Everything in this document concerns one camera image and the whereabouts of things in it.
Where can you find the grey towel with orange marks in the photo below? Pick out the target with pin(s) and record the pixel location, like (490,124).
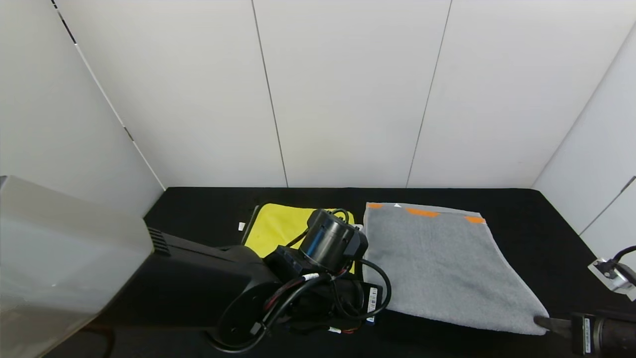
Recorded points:
(442,268)

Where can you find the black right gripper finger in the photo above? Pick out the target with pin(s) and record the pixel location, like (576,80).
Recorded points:
(556,321)
(559,331)

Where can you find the yellow towel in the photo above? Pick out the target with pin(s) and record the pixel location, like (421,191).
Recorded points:
(276,226)

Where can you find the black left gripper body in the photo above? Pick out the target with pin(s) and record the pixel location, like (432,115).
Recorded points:
(371,301)

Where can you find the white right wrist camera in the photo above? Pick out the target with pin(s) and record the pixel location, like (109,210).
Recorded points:
(616,278)

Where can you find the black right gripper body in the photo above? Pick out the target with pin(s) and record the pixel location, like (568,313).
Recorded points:
(581,327)

